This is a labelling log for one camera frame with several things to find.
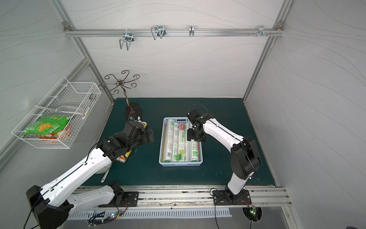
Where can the metal double hook left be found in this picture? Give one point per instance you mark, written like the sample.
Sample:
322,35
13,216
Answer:
126,40

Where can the metal single hook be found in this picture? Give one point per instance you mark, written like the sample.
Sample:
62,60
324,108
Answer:
191,31

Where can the green snack bag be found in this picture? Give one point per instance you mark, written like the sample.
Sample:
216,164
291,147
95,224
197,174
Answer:
49,124

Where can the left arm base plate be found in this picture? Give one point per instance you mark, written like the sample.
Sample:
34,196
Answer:
127,199

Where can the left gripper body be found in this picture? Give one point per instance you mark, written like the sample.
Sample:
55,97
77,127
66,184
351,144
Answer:
147,135

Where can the white wire wall basket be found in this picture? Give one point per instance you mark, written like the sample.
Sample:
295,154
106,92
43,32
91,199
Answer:
75,99

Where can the blue plastic basket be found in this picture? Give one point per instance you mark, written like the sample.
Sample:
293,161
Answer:
187,163

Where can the white patterned round fan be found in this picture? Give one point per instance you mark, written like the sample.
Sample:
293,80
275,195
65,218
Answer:
105,171

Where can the metal double hook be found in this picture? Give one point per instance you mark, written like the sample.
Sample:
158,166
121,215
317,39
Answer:
126,40
158,31

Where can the aluminium top rail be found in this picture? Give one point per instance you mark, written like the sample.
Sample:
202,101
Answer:
169,32

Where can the white green grape wrap roll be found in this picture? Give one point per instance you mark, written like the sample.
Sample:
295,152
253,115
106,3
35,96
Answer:
175,142

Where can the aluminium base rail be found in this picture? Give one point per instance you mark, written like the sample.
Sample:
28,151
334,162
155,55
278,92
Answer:
200,196

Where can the orange snack bag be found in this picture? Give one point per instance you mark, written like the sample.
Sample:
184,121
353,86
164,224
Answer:
63,134

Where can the metal double hook middle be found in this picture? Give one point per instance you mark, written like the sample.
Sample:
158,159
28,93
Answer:
158,31

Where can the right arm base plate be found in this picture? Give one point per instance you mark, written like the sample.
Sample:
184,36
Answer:
226,198

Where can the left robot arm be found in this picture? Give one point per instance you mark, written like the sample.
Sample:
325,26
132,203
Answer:
53,203

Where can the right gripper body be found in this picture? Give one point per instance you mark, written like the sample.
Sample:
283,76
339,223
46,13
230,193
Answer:
193,133

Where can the white red wrap roll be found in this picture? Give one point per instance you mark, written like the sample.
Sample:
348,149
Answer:
168,143

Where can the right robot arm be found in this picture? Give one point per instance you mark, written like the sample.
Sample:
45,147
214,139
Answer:
245,159

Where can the metal hook right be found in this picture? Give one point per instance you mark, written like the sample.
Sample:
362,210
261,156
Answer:
260,32

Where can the white vent strip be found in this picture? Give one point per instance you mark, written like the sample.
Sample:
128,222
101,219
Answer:
159,214

